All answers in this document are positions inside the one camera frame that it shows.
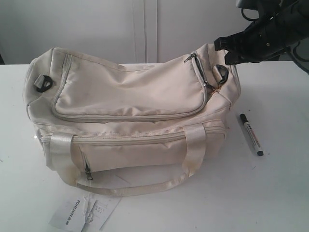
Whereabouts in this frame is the cream fabric duffel bag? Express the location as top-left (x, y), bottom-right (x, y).
top-left (23, 44), bottom-right (241, 196)

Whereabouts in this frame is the black and white marker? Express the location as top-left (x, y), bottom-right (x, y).
top-left (239, 114), bottom-right (264, 157)

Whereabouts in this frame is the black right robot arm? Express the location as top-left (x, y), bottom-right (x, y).
top-left (214, 0), bottom-right (309, 65)

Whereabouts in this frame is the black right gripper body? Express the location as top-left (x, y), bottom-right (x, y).
top-left (242, 4), bottom-right (309, 60)

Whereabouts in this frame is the white Tonlion paper tag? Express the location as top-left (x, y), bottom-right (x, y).
top-left (49, 193), bottom-right (89, 231)

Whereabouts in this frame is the small grey paper tag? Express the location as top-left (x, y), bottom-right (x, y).
top-left (83, 193), bottom-right (122, 228)

